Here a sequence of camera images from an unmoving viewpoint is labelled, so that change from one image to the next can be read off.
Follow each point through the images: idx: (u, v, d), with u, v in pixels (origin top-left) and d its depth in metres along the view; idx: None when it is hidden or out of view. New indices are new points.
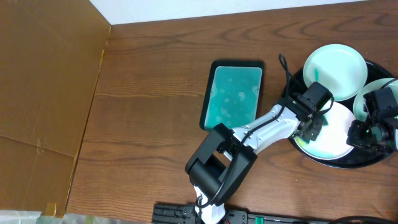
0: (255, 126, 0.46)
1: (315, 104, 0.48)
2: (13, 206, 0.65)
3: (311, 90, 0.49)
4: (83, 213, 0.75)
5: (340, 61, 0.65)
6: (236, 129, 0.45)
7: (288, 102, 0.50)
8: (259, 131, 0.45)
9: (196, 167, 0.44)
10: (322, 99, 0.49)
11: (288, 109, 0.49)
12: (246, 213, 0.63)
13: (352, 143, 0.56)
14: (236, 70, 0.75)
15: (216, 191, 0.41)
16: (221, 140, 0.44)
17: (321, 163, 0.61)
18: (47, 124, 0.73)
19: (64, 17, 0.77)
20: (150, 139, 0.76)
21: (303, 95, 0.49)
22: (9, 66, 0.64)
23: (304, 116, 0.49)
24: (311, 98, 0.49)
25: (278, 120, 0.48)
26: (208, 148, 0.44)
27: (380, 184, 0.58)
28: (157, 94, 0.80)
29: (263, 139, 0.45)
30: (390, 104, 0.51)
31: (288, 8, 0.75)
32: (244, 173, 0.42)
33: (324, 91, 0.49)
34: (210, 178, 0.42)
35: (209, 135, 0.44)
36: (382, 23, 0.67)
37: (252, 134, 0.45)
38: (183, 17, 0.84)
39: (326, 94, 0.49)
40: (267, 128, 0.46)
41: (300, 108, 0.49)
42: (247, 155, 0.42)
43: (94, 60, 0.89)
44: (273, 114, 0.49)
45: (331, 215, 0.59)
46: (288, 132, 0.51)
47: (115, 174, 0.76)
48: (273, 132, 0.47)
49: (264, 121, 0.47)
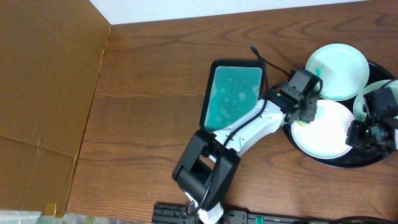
0: (238, 126, 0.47)
1: (301, 91, 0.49)
2: (13, 206, 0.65)
3: (296, 78, 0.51)
4: (83, 213, 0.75)
5: (342, 60, 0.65)
6: (219, 133, 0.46)
7: (273, 96, 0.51)
8: (242, 131, 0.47)
9: (183, 173, 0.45)
10: (308, 86, 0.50)
11: (272, 102, 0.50)
12: (246, 213, 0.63)
13: (352, 143, 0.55)
14: (236, 70, 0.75)
15: (203, 196, 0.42)
16: (204, 146, 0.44)
17: (318, 162, 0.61)
18: (47, 125, 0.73)
19: (64, 17, 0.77)
20: (150, 139, 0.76)
21: (288, 84, 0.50)
22: (9, 66, 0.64)
23: (290, 107, 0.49)
24: (296, 86, 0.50)
25: (262, 116, 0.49)
26: (192, 154, 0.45)
27: (380, 184, 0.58)
28: (157, 94, 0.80)
29: (247, 138, 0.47)
30: (388, 104, 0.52)
31: (288, 8, 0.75)
32: (229, 175, 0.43)
33: (310, 78, 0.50)
34: (197, 184, 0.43)
35: (191, 142, 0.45)
36: (382, 23, 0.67)
37: (234, 135, 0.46)
38: (183, 17, 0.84)
39: (312, 81, 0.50)
40: (250, 127, 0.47)
41: (285, 99, 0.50)
42: (229, 159, 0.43)
43: (94, 60, 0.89)
44: (258, 109, 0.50)
45: (331, 215, 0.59)
46: (275, 126, 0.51)
47: (115, 174, 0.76)
48: (257, 130, 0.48)
49: (247, 119, 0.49)
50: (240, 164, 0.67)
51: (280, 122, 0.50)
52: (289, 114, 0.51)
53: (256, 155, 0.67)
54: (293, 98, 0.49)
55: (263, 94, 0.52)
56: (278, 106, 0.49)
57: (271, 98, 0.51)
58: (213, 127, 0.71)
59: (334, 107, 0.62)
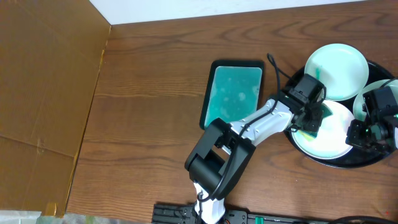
0: (252, 118, 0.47)
1: (307, 97, 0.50)
2: (13, 207, 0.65)
3: (302, 83, 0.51)
4: (83, 213, 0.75)
5: (341, 60, 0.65)
6: (234, 123, 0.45)
7: (281, 97, 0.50)
8: (256, 124, 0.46)
9: (196, 162, 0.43)
10: (314, 92, 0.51)
11: (281, 103, 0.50)
12: (246, 213, 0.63)
13: (352, 142, 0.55)
14: (236, 70, 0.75)
15: (217, 184, 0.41)
16: (220, 135, 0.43)
17: (318, 162, 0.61)
18: (46, 125, 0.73)
19: (64, 17, 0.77)
20: (150, 140, 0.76)
21: (295, 89, 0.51)
22: (9, 65, 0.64)
23: (297, 110, 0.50)
24: (303, 91, 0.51)
25: (273, 113, 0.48)
26: (208, 143, 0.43)
27: (380, 184, 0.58)
28: (157, 94, 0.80)
29: (260, 131, 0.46)
30: (388, 103, 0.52)
31: (288, 8, 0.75)
32: (244, 165, 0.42)
33: (315, 83, 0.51)
34: (211, 172, 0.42)
35: (208, 130, 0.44)
36: (382, 23, 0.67)
37: (249, 127, 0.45)
38: (183, 16, 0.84)
39: (318, 87, 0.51)
40: (263, 121, 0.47)
41: (293, 101, 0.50)
42: (245, 147, 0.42)
43: (94, 60, 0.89)
44: (268, 107, 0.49)
45: (330, 215, 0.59)
46: (283, 125, 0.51)
47: (115, 174, 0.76)
48: (269, 126, 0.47)
49: (261, 114, 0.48)
50: None
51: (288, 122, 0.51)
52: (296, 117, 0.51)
53: (256, 155, 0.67)
54: (301, 101, 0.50)
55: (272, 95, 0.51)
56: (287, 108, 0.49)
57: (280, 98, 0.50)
58: None
59: (334, 107, 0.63)
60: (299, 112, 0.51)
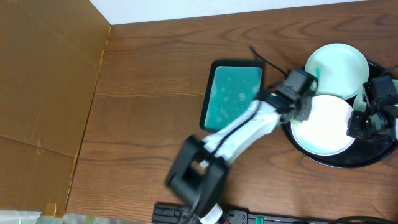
0: (230, 131, 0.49)
1: (296, 91, 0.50)
2: (14, 207, 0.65)
3: (292, 78, 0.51)
4: (83, 213, 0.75)
5: (342, 60, 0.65)
6: (209, 140, 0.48)
7: (267, 96, 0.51)
8: (234, 135, 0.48)
9: (174, 182, 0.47)
10: (303, 85, 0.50)
11: (267, 102, 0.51)
12: (246, 213, 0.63)
13: (353, 134, 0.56)
14: (236, 70, 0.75)
15: (193, 202, 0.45)
16: (195, 152, 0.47)
17: (318, 162, 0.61)
18: (46, 125, 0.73)
19: (64, 17, 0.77)
20: (150, 140, 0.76)
21: (283, 84, 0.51)
22: (9, 66, 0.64)
23: (285, 107, 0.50)
24: (292, 85, 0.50)
25: (254, 119, 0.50)
26: (183, 163, 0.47)
27: (380, 184, 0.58)
28: (157, 94, 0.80)
29: (238, 145, 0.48)
30: (388, 92, 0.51)
31: (288, 8, 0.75)
32: (219, 183, 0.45)
33: (304, 76, 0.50)
34: (189, 188, 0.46)
35: (183, 149, 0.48)
36: (382, 23, 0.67)
37: (225, 141, 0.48)
38: (183, 16, 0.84)
39: (308, 79, 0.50)
40: (242, 130, 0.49)
41: (280, 99, 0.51)
42: (218, 166, 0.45)
43: (94, 60, 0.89)
44: (251, 111, 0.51)
45: (330, 215, 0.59)
46: (268, 126, 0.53)
47: (115, 174, 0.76)
48: (249, 133, 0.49)
49: (240, 122, 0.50)
50: (240, 164, 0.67)
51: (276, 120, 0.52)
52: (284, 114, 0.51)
53: (256, 155, 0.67)
54: (289, 98, 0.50)
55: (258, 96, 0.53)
56: (272, 108, 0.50)
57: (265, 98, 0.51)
58: (214, 127, 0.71)
59: (332, 101, 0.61)
60: (287, 110, 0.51)
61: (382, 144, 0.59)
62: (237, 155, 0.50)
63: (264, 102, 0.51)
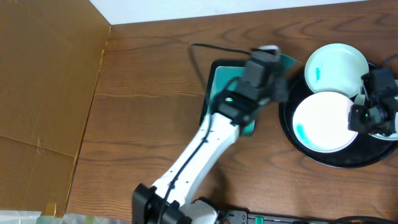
0: (180, 167, 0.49)
1: (257, 85, 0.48)
2: (13, 207, 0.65)
3: (248, 71, 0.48)
4: (83, 213, 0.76)
5: (342, 60, 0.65)
6: (159, 185, 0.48)
7: (222, 104, 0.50)
8: (185, 172, 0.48)
9: None
10: (263, 75, 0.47)
11: (222, 112, 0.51)
12: (246, 213, 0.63)
13: (354, 128, 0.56)
14: (236, 70, 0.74)
15: None
16: (146, 203, 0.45)
17: (318, 162, 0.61)
18: (46, 125, 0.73)
19: (64, 17, 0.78)
20: (150, 140, 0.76)
21: (242, 81, 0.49)
22: (9, 66, 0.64)
23: (247, 109, 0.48)
24: (250, 81, 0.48)
25: (207, 140, 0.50)
26: (139, 215, 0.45)
27: (380, 185, 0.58)
28: (157, 94, 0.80)
29: (191, 180, 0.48)
30: (388, 84, 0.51)
31: (288, 8, 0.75)
32: None
33: (262, 66, 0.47)
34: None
35: (134, 201, 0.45)
36: (382, 23, 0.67)
37: (176, 181, 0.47)
38: (183, 17, 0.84)
39: (267, 66, 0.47)
40: (193, 162, 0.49)
41: (237, 102, 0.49)
42: (171, 215, 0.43)
43: (94, 60, 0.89)
44: (204, 132, 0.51)
45: (330, 215, 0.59)
46: (227, 141, 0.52)
47: (115, 174, 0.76)
48: (204, 158, 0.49)
49: (194, 150, 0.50)
50: (240, 164, 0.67)
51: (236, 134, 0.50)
52: (247, 118, 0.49)
53: (256, 155, 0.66)
54: (248, 98, 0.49)
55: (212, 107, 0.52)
56: (229, 118, 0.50)
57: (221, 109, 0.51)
58: None
59: (331, 98, 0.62)
60: (252, 110, 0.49)
61: (381, 144, 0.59)
62: (196, 188, 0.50)
63: (219, 114, 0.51)
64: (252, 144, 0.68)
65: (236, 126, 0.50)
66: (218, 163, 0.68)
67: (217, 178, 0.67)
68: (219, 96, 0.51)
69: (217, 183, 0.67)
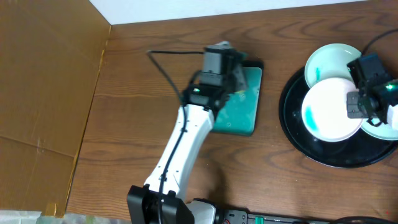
0: (167, 160, 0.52)
1: (217, 72, 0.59)
2: (14, 207, 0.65)
3: (209, 64, 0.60)
4: (84, 213, 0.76)
5: (342, 60, 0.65)
6: (152, 182, 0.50)
7: (191, 98, 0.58)
8: (173, 164, 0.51)
9: None
10: (222, 63, 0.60)
11: (193, 102, 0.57)
12: (246, 213, 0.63)
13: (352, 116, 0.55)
14: None
15: None
16: (143, 201, 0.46)
17: (318, 162, 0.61)
18: (46, 125, 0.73)
19: (63, 17, 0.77)
20: (150, 140, 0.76)
21: (205, 71, 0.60)
22: (9, 66, 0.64)
23: (215, 95, 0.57)
24: (212, 70, 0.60)
25: (186, 130, 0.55)
26: (138, 215, 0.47)
27: (380, 185, 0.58)
28: (157, 94, 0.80)
29: (181, 168, 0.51)
30: (376, 71, 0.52)
31: (288, 8, 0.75)
32: (181, 212, 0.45)
33: (219, 55, 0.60)
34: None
35: (129, 204, 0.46)
36: (382, 23, 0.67)
37: (167, 173, 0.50)
38: (183, 16, 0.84)
39: (224, 56, 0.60)
40: (180, 152, 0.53)
41: (206, 90, 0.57)
42: (170, 205, 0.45)
43: (94, 60, 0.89)
44: (181, 125, 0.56)
45: (330, 215, 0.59)
46: (205, 128, 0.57)
47: (115, 174, 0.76)
48: (188, 147, 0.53)
49: (175, 142, 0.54)
50: (240, 164, 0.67)
51: (210, 119, 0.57)
52: (217, 102, 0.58)
53: (256, 155, 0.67)
54: (213, 82, 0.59)
55: (181, 101, 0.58)
56: (201, 106, 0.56)
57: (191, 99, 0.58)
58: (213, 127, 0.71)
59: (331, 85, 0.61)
60: (218, 96, 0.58)
61: (381, 144, 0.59)
62: (187, 176, 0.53)
63: (191, 104, 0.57)
64: (252, 144, 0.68)
65: (208, 111, 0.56)
66: (218, 163, 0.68)
67: (217, 178, 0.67)
68: (187, 89, 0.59)
69: (217, 183, 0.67)
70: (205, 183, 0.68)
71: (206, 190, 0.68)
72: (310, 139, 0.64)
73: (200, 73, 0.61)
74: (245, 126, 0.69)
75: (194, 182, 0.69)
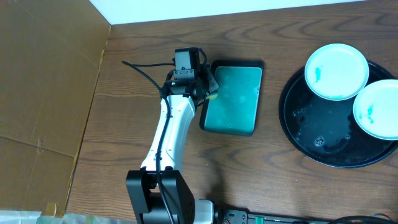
0: (158, 142, 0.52)
1: (189, 67, 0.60)
2: (14, 207, 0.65)
3: (180, 61, 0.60)
4: (83, 213, 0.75)
5: (342, 61, 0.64)
6: (148, 163, 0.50)
7: (169, 91, 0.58)
8: (165, 145, 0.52)
9: (146, 214, 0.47)
10: (193, 58, 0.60)
11: (172, 94, 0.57)
12: (246, 213, 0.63)
13: None
14: (236, 69, 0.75)
15: (172, 217, 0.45)
16: (142, 181, 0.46)
17: (318, 162, 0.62)
18: (46, 124, 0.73)
19: (64, 17, 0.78)
20: (150, 139, 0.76)
21: (176, 69, 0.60)
22: (9, 66, 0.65)
23: (191, 85, 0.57)
24: (184, 66, 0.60)
25: (172, 116, 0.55)
26: (139, 198, 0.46)
27: (379, 185, 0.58)
28: (157, 93, 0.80)
29: (173, 147, 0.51)
30: None
31: (288, 8, 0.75)
32: (180, 183, 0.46)
33: (188, 51, 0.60)
34: (161, 213, 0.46)
35: (130, 188, 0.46)
36: (382, 23, 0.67)
37: (161, 155, 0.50)
38: (183, 16, 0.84)
39: (192, 51, 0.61)
40: (170, 133, 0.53)
41: (182, 83, 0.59)
42: (169, 177, 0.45)
43: (94, 60, 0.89)
44: (166, 112, 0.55)
45: (330, 215, 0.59)
46: (190, 111, 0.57)
47: (115, 174, 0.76)
48: (176, 126, 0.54)
49: (163, 127, 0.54)
50: (240, 164, 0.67)
51: (191, 104, 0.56)
52: (194, 91, 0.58)
53: (256, 155, 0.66)
54: (188, 76, 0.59)
55: (161, 93, 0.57)
56: (181, 94, 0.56)
57: (171, 93, 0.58)
58: (213, 127, 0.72)
59: None
60: (194, 86, 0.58)
61: (381, 144, 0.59)
62: (180, 155, 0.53)
63: (172, 95, 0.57)
64: (252, 144, 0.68)
65: (188, 97, 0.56)
66: (218, 163, 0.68)
67: (217, 178, 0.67)
68: (165, 85, 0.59)
69: (217, 183, 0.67)
70: (204, 183, 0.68)
71: (206, 190, 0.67)
72: (311, 138, 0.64)
73: (173, 71, 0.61)
74: (245, 126, 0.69)
75: (194, 181, 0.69)
